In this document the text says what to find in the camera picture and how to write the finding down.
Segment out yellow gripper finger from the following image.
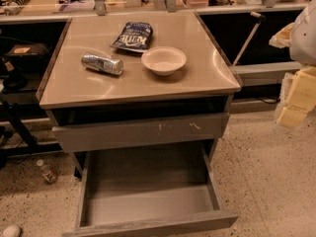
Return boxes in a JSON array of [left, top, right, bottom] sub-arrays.
[[276, 66, 316, 128]]

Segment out silver red bull can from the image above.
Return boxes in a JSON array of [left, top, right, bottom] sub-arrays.
[[81, 52, 123, 76]]

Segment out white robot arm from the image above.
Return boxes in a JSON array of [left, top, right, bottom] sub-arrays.
[[269, 0, 316, 128]]

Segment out grey drawer cabinet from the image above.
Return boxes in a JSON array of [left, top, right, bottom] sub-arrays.
[[36, 11, 244, 180]]

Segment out open grey lower drawer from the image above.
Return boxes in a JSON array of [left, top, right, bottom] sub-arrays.
[[62, 141, 238, 237]]

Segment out grey upper drawer front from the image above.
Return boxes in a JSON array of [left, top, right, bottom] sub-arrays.
[[52, 113, 229, 153]]

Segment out white bowl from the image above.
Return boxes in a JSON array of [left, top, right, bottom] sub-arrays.
[[141, 46, 187, 76]]

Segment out blue kettle chips bag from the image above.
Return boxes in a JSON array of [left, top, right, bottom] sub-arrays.
[[112, 22, 153, 52]]

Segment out plastic bottle on floor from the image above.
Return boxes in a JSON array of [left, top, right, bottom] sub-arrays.
[[37, 159, 58, 184]]

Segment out black bag on shelf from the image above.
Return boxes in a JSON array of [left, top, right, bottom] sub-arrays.
[[4, 43, 50, 73]]

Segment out white object on floor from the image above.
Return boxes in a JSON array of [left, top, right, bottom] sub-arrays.
[[0, 225, 22, 237]]

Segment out black cable on floor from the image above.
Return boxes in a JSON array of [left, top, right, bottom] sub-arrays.
[[256, 96, 280, 105]]

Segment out black stand frame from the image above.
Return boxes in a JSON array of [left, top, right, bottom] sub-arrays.
[[0, 97, 61, 157]]

